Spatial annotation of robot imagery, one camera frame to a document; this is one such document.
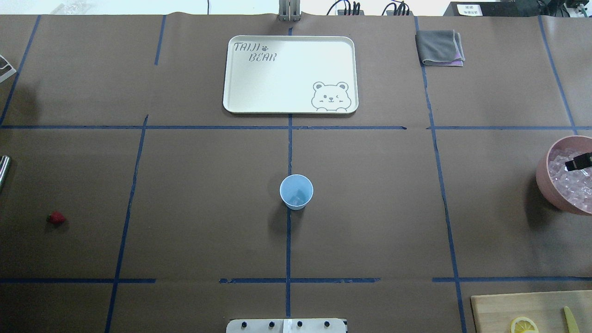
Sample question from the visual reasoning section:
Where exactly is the steel muddler with black tip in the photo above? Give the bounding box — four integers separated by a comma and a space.
0, 155, 11, 191

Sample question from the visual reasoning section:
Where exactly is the red strawberry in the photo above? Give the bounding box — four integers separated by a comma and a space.
46, 211, 67, 225

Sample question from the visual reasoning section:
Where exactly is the wooden cutting board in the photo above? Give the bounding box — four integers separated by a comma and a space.
471, 290, 592, 333

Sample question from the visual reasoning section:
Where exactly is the grey folded cloth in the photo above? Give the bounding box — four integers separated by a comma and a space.
416, 30, 466, 67

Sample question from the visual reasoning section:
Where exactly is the pink bowl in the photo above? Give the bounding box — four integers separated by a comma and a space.
536, 135, 591, 216

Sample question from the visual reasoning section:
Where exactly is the lemon slice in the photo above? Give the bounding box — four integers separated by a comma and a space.
509, 316, 540, 333

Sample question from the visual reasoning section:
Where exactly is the cream bear tray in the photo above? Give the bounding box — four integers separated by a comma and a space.
223, 35, 359, 115

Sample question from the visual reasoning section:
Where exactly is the light blue plastic cup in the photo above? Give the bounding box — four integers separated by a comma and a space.
279, 174, 314, 210

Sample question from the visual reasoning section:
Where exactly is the clear plastic bag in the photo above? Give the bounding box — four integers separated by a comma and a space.
50, 0, 95, 15

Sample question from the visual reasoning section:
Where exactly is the aluminium frame post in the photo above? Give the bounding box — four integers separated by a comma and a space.
278, 0, 302, 22

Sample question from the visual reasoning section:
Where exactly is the pile of ice cubes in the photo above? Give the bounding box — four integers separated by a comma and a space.
548, 149, 592, 212

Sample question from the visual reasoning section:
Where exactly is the black power strip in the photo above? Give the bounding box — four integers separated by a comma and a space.
443, 0, 545, 17

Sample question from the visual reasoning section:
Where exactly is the yellow knife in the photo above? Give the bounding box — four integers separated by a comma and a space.
563, 306, 580, 333

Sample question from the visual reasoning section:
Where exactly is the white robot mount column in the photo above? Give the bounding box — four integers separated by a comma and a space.
226, 318, 348, 333

